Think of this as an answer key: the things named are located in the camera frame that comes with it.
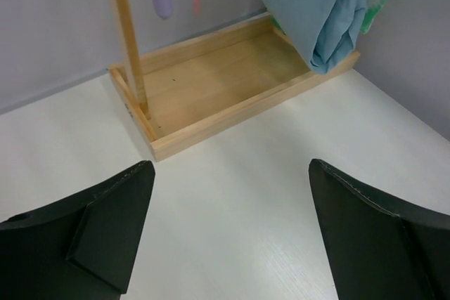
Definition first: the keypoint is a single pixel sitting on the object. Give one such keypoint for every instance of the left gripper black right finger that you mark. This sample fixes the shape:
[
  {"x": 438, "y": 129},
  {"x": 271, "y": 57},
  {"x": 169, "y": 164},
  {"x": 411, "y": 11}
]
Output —
[{"x": 378, "y": 245}]

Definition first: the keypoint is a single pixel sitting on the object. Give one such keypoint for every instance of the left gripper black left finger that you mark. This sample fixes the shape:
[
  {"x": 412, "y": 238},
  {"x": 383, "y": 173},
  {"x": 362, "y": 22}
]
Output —
[{"x": 83, "y": 246}]

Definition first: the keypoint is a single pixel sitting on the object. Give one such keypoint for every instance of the light blue trousers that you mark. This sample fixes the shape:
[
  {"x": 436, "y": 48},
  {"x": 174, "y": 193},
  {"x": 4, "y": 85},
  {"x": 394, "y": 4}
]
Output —
[{"x": 323, "y": 32}]

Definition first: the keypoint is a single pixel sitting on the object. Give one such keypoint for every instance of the wooden clothes rack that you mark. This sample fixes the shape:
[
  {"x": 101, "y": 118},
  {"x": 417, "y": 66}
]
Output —
[{"x": 183, "y": 94}]

